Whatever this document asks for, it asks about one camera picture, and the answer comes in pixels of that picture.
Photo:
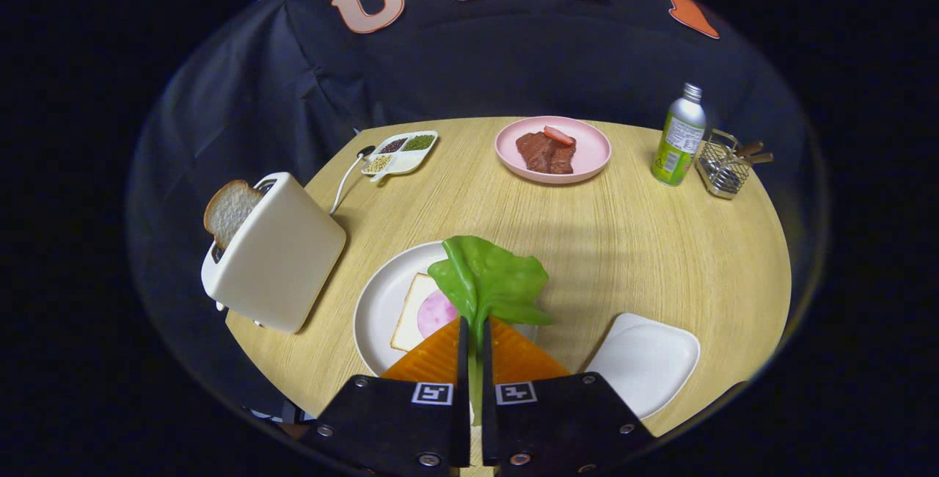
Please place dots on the green label metal bottle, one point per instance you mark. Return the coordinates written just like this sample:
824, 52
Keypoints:
679, 139

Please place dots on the brown meat pieces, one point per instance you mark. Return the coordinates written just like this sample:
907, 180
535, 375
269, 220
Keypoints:
543, 155

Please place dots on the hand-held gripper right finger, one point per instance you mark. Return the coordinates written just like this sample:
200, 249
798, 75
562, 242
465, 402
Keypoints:
557, 425

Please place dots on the red sausage slice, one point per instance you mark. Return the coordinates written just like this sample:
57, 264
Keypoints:
559, 135

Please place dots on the black backdrop cloth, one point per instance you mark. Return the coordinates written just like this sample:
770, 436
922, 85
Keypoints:
477, 59

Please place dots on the pink ham slice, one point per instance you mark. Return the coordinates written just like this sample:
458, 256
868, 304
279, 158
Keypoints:
436, 312

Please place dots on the green lettuce leaf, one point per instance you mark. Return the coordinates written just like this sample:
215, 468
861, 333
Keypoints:
488, 279

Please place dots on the square white plate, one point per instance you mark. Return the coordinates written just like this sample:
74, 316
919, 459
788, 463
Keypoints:
645, 363

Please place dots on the white divided condiment dish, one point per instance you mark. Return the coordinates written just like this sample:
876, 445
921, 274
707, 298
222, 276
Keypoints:
407, 160

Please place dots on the white toaster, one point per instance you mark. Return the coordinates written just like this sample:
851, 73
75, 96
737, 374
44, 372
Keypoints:
282, 257

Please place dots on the white bread slice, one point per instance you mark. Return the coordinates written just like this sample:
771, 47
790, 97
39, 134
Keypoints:
409, 315

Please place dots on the pink plate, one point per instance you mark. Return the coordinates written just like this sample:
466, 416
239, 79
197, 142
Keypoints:
590, 150

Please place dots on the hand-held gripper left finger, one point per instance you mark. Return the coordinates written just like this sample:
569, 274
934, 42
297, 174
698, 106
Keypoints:
396, 425

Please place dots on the round white plate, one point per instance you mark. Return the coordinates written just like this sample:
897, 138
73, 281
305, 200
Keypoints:
380, 301

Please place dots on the toasted bread slice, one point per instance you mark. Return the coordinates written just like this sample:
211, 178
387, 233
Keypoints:
229, 209

